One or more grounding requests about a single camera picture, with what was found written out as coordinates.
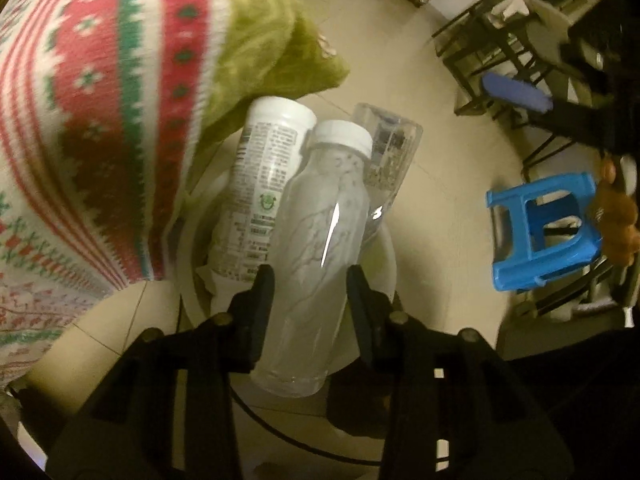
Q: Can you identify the grey table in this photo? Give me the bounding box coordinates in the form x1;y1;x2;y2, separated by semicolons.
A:
515;0;606;111

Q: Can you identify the person's right hand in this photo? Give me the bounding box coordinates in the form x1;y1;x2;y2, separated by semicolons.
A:
587;157;640;266

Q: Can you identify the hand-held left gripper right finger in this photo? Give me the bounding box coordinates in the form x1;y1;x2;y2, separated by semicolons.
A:
346;264;576;480

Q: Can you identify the white labelled plastic bottle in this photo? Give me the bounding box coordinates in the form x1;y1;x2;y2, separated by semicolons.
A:
207;97;318;283

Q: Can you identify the red green patterned tablecloth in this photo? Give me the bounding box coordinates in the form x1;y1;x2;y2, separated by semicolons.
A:
0;0;351;386

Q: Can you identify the clear labelled plastic bottle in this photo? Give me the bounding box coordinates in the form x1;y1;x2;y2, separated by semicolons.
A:
352;102;423;241

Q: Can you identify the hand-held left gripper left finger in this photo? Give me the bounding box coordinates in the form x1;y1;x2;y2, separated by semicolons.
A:
47;262;276;480

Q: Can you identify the blue plastic stool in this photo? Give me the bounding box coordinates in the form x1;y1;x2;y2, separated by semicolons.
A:
486;172;603;293

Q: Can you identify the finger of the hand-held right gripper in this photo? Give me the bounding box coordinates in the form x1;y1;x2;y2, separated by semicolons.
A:
481;71;608;148
561;37;618;93

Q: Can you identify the black metal chair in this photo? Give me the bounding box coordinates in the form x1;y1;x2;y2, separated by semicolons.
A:
432;0;556;121

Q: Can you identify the frosted plastic bottle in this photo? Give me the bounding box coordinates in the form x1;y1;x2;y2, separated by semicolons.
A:
250;120;373;398

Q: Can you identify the white trash bin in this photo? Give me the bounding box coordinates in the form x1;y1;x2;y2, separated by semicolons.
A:
175;92;401;376

